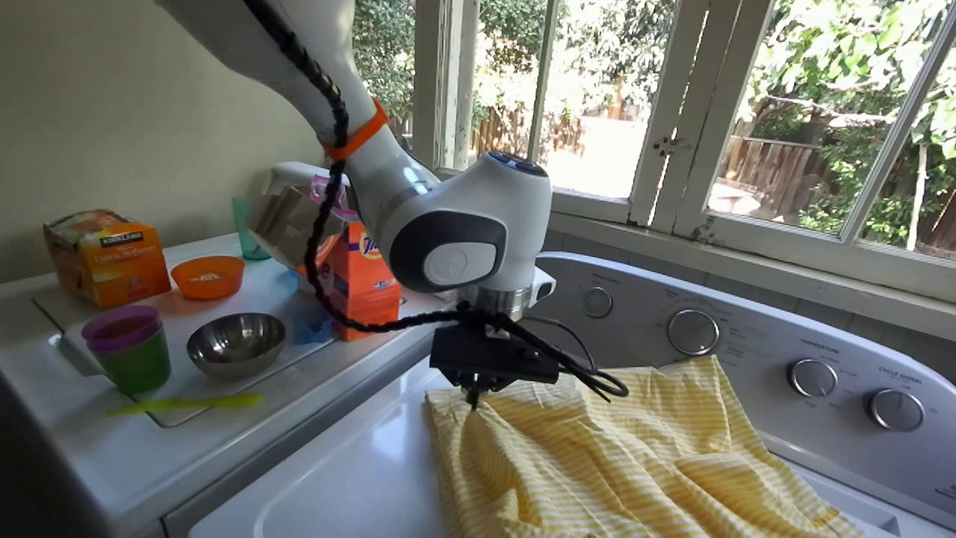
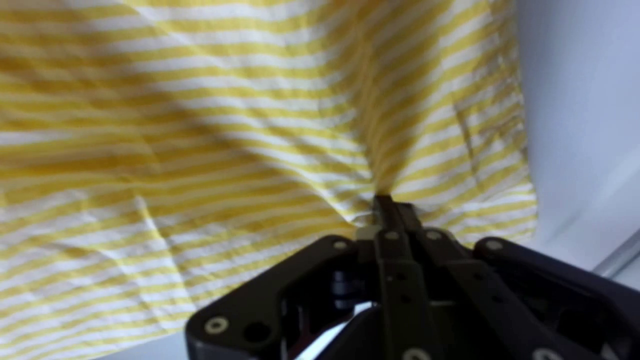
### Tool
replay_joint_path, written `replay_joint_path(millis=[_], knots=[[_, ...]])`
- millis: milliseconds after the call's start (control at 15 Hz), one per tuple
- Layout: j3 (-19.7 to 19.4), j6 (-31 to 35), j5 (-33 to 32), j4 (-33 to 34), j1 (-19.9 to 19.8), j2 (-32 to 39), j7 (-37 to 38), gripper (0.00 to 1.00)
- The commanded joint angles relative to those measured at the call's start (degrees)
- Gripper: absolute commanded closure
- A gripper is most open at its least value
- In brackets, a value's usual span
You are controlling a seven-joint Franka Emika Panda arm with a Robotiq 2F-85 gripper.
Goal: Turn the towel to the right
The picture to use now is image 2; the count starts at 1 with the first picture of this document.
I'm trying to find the yellow striped towel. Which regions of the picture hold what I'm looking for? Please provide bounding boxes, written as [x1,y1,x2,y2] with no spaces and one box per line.
[0,0,540,360]

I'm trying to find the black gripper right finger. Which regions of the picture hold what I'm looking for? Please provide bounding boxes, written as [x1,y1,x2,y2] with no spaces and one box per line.
[392,197,640,360]

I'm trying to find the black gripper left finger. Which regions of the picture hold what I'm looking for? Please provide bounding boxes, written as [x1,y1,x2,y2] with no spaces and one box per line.
[186,193,436,360]

